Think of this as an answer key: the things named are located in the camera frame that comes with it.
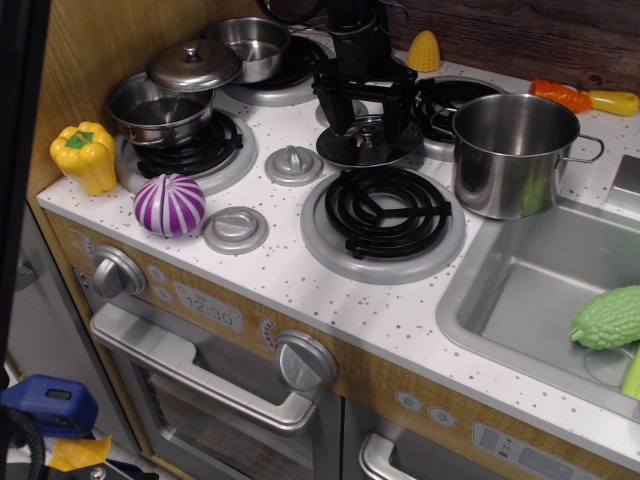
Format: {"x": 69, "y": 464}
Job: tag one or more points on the grey stove knob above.
{"x": 321, "y": 118}
{"x": 293, "y": 166}
{"x": 235, "y": 230}

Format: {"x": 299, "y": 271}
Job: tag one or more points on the grey oven dial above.
{"x": 302, "y": 363}
{"x": 116, "y": 273}

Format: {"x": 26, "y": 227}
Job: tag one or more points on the purple striped toy onion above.
{"x": 170, "y": 205}

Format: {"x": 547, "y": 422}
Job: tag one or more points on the light green cup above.
{"x": 630, "y": 383}

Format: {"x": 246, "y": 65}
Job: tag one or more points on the black back right burner coil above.
{"x": 438, "y": 99}

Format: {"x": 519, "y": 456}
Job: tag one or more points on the grey sink basin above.
{"x": 519, "y": 284}

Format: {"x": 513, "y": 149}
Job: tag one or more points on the grey right door handle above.
{"x": 375, "y": 458}

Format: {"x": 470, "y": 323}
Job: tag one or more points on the steel pot lid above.
{"x": 365, "y": 144}

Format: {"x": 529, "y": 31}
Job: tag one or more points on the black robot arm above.
{"x": 372, "y": 92}

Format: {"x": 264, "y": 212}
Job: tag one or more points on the grey stove knob upper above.
{"x": 321, "y": 118}

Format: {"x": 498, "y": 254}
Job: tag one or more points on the grey oven door handle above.
{"x": 172, "y": 356}

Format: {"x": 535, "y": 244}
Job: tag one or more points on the yellow toy corn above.
{"x": 424, "y": 53}

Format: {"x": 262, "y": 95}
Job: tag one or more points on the black front left burner coil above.
{"x": 211, "y": 147}

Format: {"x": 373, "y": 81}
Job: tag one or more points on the oven clock display panel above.
{"x": 209, "y": 307}

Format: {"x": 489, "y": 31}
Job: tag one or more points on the black front right burner coil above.
{"x": 387, "y": 212}

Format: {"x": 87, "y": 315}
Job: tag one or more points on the grey oven dial right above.
{"x": 302, "y": 363}

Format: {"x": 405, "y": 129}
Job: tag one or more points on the steel pan back left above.
{"x": 260, "y": 44}

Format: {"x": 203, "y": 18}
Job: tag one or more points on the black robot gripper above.
{"x": 363, "y": 54}

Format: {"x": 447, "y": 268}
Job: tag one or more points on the domed steel lid with knob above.
{"x": 195, "y": 65}

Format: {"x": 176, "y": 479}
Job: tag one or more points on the black back left burner coil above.
{"x": 295, "y": 62}

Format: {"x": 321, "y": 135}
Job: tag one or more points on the steel pot front left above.
{"x": 147, "y": 114}

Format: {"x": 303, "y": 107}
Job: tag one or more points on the blue clamp tool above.
{"x": 59, "y": 407}

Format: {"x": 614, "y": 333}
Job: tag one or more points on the orange toy carrot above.
{"x": 571, "y": 99}

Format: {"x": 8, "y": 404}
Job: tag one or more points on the tall steel stock pot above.
{"x": 510, "y": 152}

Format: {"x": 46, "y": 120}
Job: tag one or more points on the grey stove knob front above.
{"x": 235, "y": 230}

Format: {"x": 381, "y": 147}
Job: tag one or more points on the yellow toy bell pepper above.
{"x": 86, "y": 154}

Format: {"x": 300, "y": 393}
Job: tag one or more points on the grey stove knob middle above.
{"x": 293, "y": 166}

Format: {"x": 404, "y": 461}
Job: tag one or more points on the green toy bitter gourd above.
{"x": 607, "y": 321}

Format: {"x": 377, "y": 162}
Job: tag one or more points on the grey oven dial left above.
{"x": 116, "y": 273}

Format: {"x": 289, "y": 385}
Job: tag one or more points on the black burner coil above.
{"x": 387, "y": 212}
{"x": 438, "y": 99}
{"x": 295, "y": 62}
{"x": 211, "y": 147}

